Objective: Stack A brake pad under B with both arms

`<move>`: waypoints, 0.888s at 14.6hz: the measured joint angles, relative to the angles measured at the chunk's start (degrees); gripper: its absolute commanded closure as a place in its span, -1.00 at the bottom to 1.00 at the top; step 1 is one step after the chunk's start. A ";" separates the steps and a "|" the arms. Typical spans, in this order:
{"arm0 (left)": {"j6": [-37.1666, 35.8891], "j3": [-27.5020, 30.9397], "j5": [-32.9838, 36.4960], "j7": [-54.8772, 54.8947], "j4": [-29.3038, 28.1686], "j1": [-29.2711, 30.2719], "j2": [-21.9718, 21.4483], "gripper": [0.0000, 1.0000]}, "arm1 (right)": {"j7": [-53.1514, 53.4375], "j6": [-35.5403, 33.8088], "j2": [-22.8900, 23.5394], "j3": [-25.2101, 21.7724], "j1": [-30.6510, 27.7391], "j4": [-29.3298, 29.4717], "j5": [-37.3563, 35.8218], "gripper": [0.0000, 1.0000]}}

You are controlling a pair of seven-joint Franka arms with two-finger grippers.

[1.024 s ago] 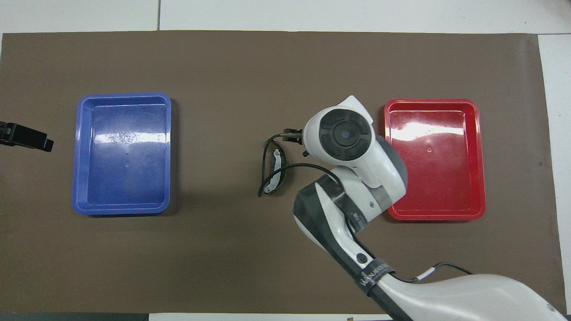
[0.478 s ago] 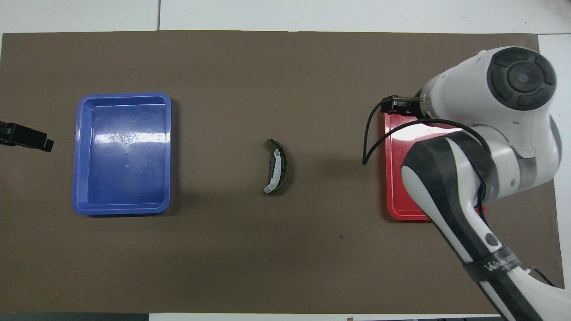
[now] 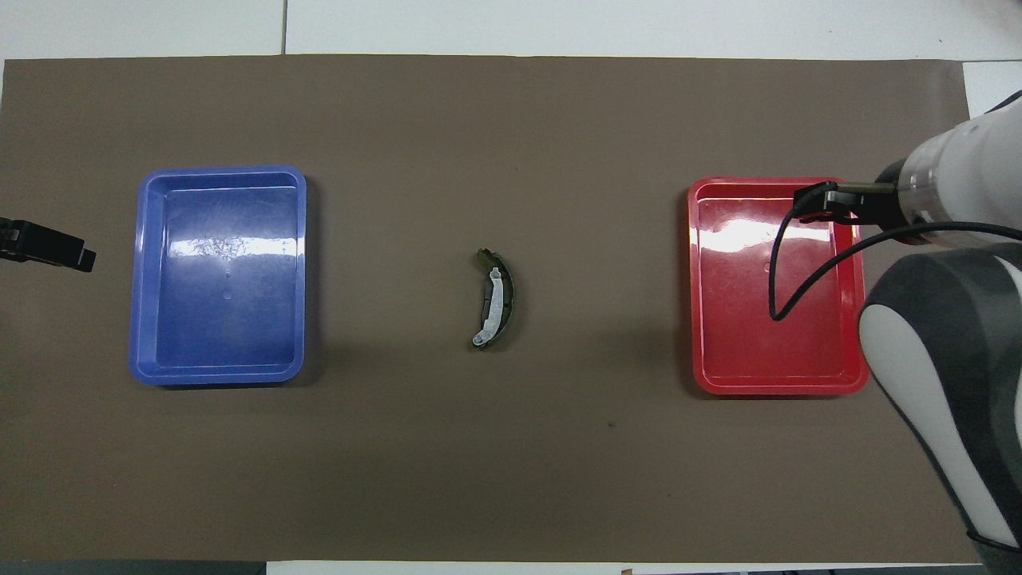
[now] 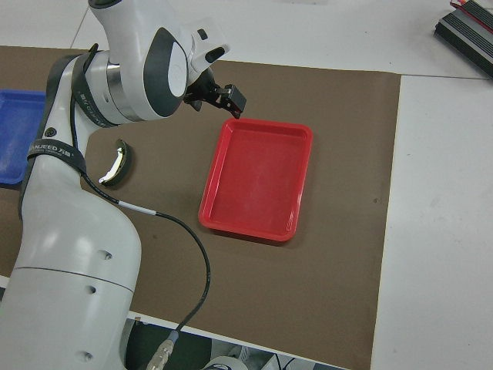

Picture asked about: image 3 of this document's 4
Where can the blue plastic tray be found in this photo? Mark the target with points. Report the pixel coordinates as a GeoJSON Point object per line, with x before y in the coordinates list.
{"type": "Point", "coordinates": [223, 319]}

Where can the curved metal brake shoe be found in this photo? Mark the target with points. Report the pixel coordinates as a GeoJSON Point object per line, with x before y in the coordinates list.
{"type": "Point", "coordinates": [498, 299]}

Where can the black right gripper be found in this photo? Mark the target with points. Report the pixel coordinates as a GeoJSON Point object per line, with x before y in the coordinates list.
{"type": "Point", "coordinates": [874, 204]}

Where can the brown table mat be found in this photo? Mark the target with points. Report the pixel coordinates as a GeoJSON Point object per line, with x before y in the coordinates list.
{"type": "Point", "coordinates": [511, 160]}

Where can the red plastic tray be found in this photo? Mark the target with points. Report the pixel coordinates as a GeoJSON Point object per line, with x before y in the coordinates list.
{"type": "Point", "coordinates": [734, 351]}

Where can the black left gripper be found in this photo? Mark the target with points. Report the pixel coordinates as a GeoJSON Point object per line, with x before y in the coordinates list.
{"type": "Point", "coordinates": [6, 239]}

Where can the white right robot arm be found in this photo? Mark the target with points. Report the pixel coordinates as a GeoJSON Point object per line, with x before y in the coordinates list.
{"type": "Point", "coordinates": [974, 160]}

